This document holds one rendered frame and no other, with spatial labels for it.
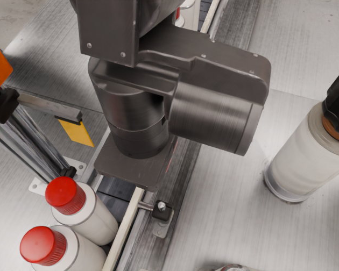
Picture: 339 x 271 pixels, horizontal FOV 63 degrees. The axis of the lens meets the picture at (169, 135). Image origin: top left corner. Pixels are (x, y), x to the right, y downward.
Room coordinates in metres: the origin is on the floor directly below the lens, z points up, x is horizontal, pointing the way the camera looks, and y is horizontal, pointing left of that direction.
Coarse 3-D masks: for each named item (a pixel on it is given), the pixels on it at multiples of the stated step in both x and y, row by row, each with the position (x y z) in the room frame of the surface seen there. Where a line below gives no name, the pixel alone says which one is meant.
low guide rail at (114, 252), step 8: (216, 0) 0.64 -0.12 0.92; (208, 16) 0.58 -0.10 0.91; (208, 24) 0.56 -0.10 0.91; (136, 192) 0.14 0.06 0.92; (136, 200) 0.13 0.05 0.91; (128, 208) 0.12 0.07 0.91; (136, 208) 0.12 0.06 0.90; (128, 216) 0.10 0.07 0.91; (128, 224) 0.09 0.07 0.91; (120, 232) 0.08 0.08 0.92; (120, 240) 0.07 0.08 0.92; (112, 248) 0.06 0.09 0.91; (120, 248) 0.06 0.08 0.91; (112, 256) 0.04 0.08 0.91; (104, 264) 0.03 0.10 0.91; (112, 264) 0.03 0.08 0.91
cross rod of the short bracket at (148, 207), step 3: (141, 201) 0.13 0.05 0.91; (138, 204) 0.12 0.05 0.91; (141, 204) 0.12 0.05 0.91; (144, 204) 0.12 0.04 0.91; (147, 204) 0.12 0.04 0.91; (150, 204) 0.12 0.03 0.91; (138, 207) 0.12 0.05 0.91; (141, 207) 0.12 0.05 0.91; (144, 207) 0.12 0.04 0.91; (147, 207) 0.12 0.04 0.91; (150, 207) 0.12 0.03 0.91; (147, 210) 0.11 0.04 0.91; (150, 210) 0.11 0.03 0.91
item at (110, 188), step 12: (204, 0) 0.69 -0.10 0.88; (204, 12) 0.64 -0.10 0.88; (108, 180) 0.18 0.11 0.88; (120, 180) 0.18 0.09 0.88; (96, 192) 0.15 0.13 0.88; (108, 192) 0.15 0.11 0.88; (120, 192) 0.15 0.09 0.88; (132, 192) 0.15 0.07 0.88; (144, 192) 0.15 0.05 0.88; (108, 204) 0.13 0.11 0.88; (120, 204) 0.13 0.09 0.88; (120, 216) 0.11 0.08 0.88; (108, 252) 0.05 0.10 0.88; (120, 252) 0.05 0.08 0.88
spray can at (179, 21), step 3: (177, 9) 0.40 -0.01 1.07; (177, 12) 0.40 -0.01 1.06; (177, 15) 0.40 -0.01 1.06; (180, 15) 0.41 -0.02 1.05; (177, 18) 0.39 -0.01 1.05; (180, 18) 0.40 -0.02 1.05; (183, 18) 0.41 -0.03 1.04; (177, 21) 0.39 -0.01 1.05; (180, 21) 0.40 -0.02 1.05; (183, 21) 0.40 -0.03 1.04; (177, 24) 0.39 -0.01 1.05; (180, 24) 0.39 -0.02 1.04; (183, 24) 0.40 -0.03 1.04; (183, 27) 0.40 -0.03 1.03
